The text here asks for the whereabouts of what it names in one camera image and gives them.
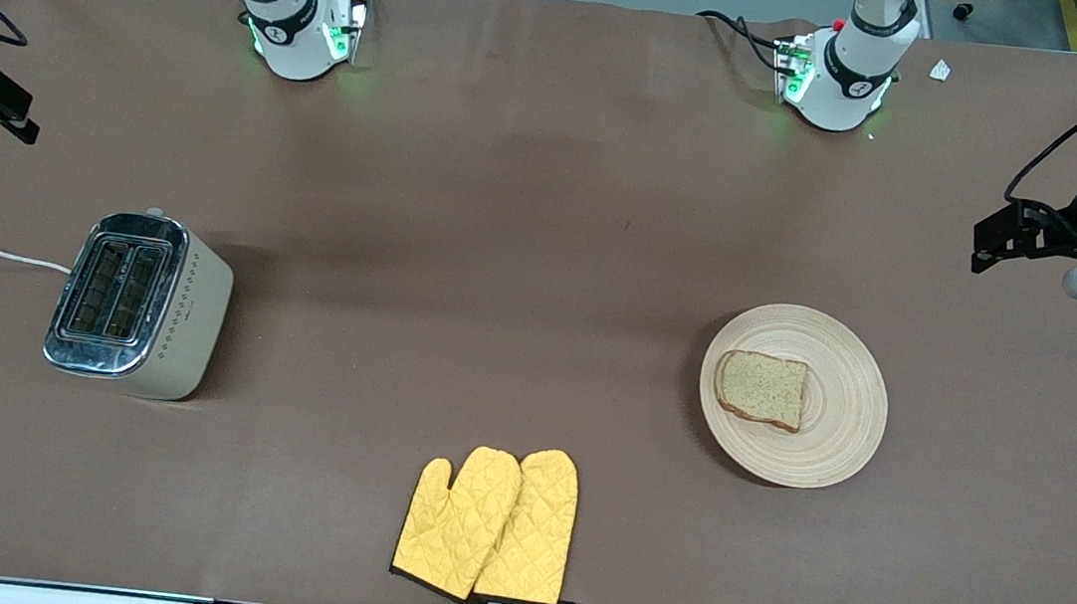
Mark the black base cable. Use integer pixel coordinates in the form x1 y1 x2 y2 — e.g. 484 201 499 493
692 9 791 75

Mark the round wooden plate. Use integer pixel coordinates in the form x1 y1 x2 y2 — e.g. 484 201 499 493
689 295 898 497

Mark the yellow quilted oven mitt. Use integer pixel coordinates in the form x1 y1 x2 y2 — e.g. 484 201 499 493
472 442 591 604
387 438 526 604

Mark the slice of brown bread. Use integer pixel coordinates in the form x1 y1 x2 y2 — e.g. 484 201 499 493
709 348 811 435

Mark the beige chrome two-slot toaster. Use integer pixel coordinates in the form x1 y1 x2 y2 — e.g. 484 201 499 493
39 197 241 407

